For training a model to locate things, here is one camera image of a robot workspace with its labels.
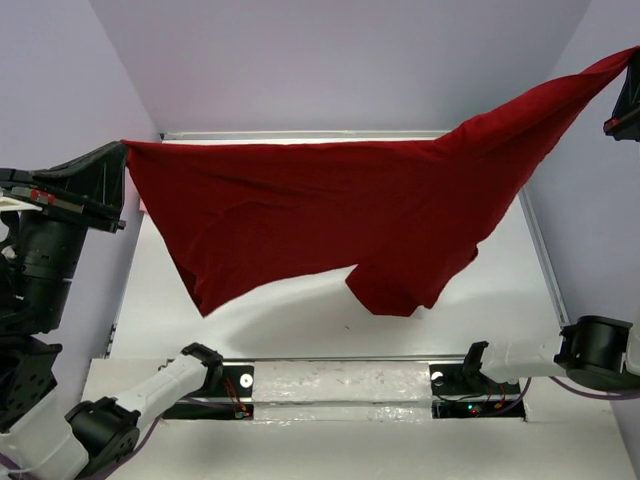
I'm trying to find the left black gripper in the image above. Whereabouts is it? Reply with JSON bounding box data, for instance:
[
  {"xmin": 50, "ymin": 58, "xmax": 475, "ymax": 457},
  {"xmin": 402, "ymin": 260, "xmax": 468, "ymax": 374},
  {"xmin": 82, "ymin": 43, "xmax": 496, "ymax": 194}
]
[{"xmin": 3, "ymin": 133, "xmax": 139, "ymax": 318}]

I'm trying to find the dark red t shirt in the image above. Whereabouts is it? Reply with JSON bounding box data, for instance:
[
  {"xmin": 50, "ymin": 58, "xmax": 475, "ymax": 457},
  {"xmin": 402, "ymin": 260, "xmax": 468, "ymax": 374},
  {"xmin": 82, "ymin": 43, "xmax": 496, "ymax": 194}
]
[{"xmin": 126, "ymin": 49, "xmax": 634, "ymax": 317}]

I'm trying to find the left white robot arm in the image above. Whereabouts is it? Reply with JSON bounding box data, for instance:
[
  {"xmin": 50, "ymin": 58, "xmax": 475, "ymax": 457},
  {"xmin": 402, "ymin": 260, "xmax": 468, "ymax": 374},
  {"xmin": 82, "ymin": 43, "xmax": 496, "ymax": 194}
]
[{"xmin": 1, "ymin": 142, "xmax": 223, "ymax": 479}]

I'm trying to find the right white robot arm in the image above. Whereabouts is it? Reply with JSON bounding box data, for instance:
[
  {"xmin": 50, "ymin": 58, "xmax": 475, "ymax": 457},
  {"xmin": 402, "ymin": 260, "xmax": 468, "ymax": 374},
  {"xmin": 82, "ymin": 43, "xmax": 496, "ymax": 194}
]
[{"xmin": 458, "ymin": 47, "xmax": 639, "ymax": 399}]

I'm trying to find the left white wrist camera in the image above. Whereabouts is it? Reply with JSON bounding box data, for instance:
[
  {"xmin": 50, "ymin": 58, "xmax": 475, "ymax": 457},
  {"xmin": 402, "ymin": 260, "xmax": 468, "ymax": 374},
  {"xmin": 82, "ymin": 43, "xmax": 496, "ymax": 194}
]
[{"xmin": 0, "ymin": 191, "xmax": 42, "ymax": 213}]

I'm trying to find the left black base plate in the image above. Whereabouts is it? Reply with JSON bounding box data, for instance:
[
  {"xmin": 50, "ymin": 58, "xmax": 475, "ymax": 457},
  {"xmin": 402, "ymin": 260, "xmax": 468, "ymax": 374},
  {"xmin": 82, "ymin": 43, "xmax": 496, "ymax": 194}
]
[{"xmin": 162, "ymin": 362, "xmax": 255, "ymax": 421}]

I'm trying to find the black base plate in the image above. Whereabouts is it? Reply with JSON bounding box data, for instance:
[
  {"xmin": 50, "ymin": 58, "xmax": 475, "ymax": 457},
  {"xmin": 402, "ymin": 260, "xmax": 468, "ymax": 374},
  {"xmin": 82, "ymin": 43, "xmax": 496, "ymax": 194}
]
[
  {"xmin": 162, "ymin": 362, "xmax": 255, "ymax": 421},
  {"xmin": 430, "ymin": 363, "xmax": 526, "ymax": 420}
]

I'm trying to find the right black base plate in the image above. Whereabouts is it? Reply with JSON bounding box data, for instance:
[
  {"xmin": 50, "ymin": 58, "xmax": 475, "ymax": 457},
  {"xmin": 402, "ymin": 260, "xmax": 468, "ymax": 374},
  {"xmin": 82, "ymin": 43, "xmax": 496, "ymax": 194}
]
[{"xmin": 430, "ymin": 363, "xmax": 526, "ymax": 420}]

